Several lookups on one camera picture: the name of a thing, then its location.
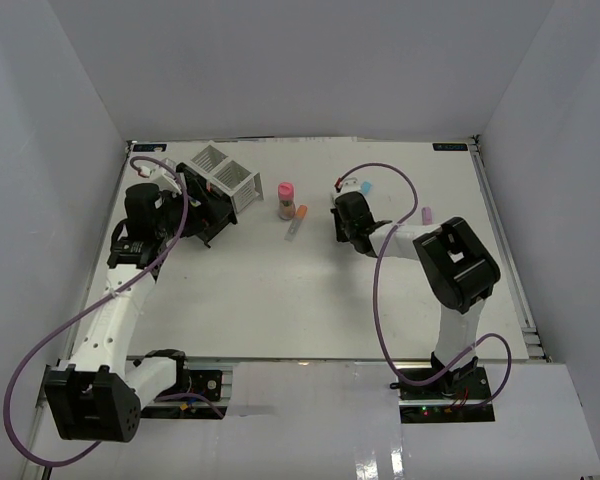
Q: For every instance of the black two-slot pen holder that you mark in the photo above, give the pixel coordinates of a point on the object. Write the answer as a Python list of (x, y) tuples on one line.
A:
[(207, 221)]

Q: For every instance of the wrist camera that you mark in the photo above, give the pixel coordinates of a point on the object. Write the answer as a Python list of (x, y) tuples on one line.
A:
[(161, 177), (346, 185)]

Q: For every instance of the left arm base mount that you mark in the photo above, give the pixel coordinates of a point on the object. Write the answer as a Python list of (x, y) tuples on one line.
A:
[(209, 393)]

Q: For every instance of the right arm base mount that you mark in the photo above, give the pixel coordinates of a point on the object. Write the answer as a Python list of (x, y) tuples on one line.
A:
[(430, 405)]

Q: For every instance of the blue-capped lead case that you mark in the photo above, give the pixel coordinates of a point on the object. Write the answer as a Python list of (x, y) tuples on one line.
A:
[(365, 188)]

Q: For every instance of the right black table label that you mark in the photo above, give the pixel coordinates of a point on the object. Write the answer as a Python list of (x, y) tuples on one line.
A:
[(449, 146)]

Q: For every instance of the orange-capped lead case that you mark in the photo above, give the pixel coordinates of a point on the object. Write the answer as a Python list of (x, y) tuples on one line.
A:
[(296, 223)]

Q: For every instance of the purple highlighter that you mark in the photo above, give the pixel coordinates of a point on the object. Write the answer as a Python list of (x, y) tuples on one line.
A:
[(426, 216)]

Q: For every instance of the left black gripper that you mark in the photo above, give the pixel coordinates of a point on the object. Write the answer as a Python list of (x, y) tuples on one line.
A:
[(168, 199)]

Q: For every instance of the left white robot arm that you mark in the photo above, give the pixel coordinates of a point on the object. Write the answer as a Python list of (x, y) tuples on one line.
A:
[(97, 397)]

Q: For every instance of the pink-capped glue bottle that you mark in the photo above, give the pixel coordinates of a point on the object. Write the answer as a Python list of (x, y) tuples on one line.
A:
[(286, 200)]

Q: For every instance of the black table label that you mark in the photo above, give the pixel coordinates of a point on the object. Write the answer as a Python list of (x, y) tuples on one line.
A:
[(149, 148), (449, 146)]

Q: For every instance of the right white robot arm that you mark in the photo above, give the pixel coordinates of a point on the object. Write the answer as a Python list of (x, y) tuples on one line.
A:
[(460, 271)]

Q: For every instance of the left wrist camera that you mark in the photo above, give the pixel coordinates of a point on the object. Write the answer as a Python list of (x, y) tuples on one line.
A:
[(161, 177)]

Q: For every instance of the left black table label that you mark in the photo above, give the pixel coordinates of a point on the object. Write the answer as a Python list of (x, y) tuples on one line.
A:
[(149, 148)]

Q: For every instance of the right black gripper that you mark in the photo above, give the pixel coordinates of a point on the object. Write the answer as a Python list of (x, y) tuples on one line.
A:
[(341, 236)]

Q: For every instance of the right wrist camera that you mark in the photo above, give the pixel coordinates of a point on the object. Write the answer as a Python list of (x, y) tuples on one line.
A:
[(346, 185)]

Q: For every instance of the white two-slot pen holder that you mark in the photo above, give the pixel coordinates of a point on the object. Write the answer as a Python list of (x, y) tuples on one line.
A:
[(225, 175)]

